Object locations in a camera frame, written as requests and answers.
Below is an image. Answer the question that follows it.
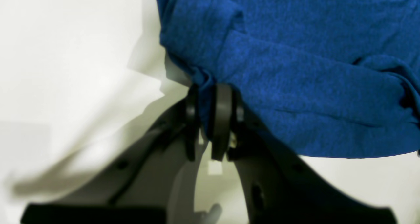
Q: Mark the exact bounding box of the blue long-sleeve T-shirt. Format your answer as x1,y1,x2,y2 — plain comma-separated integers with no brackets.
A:
157,0,420,158

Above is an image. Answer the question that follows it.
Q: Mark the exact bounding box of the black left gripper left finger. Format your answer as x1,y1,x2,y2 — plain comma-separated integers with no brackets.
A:
20,86,200,224

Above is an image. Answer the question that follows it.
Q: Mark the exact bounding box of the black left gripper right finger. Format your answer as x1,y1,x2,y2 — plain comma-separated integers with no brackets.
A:
210,84,397,224

